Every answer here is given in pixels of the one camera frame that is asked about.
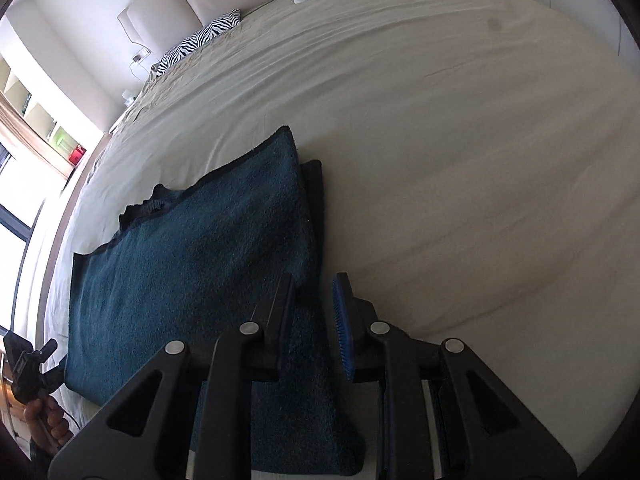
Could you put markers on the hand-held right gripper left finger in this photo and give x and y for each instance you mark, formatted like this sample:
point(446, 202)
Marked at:
point(281, 310)

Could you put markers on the small white bedside object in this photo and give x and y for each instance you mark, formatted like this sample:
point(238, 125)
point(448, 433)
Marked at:
point(128, 98)

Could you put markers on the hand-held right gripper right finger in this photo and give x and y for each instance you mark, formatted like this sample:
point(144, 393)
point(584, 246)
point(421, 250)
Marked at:
point(342, 325)

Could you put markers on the white wall shelf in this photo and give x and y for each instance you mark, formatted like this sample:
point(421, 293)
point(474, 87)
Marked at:
point(40, 105)

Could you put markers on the bed with beige sheet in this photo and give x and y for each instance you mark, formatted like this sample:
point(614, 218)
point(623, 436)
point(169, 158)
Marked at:
point(450, 160)

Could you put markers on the dark green sweater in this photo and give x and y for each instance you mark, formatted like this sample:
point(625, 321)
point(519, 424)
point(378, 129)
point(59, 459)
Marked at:
point(200, 260)

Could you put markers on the wall socket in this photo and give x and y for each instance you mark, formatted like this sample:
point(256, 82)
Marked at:
point(141, 55)

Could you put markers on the green container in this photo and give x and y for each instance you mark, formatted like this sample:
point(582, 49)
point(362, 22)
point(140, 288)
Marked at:
point(61, 138)

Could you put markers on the person's left hand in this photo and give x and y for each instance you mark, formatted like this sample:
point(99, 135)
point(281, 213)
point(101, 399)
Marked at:
point(47, 422)

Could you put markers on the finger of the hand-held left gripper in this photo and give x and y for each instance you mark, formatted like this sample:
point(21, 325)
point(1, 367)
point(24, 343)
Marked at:
point(55, 377)

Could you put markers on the zebra print pillow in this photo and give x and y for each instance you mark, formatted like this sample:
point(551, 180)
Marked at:
point(197, 42)

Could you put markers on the red box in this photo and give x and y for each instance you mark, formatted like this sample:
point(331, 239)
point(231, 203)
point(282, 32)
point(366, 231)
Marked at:
point(76, 154)

